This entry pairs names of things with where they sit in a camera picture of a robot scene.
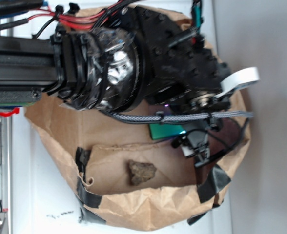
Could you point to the aluminium frame rail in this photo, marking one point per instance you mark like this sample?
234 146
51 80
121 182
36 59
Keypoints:
5 175

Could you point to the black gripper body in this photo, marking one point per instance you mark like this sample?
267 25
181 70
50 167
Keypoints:
184 73

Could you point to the green rectangular block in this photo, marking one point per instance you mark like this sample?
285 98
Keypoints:
158 131

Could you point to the white plastic tray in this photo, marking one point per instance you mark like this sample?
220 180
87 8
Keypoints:
43 203

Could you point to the brown rough rock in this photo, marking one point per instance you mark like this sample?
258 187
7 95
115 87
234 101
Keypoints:
141 172

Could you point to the brown paper bag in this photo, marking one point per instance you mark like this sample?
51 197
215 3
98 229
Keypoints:
92 151

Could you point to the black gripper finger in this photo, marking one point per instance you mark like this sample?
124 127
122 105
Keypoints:
194 143

